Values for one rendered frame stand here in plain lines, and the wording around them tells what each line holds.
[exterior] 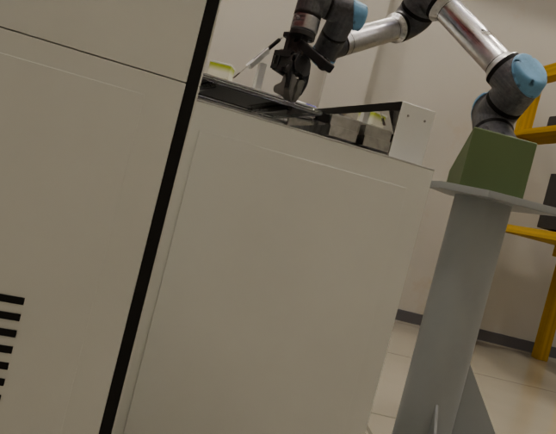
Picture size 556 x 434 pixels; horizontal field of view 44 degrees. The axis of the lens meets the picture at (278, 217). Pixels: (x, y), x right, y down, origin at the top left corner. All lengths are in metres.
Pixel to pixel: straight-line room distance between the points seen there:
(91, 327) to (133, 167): 0.29
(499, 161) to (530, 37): 3.56
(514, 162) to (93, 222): 1.22
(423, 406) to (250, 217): 0.82
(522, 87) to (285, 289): 0.92
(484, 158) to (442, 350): 0.54
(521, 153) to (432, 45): 3.28
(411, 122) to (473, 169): 0.34
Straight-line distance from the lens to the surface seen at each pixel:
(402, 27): 2.24
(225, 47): 5.00
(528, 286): 5.46
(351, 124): 1.81
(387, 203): 1.59
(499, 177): 1.99
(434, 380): 1.99
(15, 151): 1.19
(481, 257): 1.96
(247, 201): 1.46
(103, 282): 1.23
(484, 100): 2.13
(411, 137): 1.68
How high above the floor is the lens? 0.67
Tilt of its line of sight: 2 degrees down
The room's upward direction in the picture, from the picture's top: 14 degrees clockwise
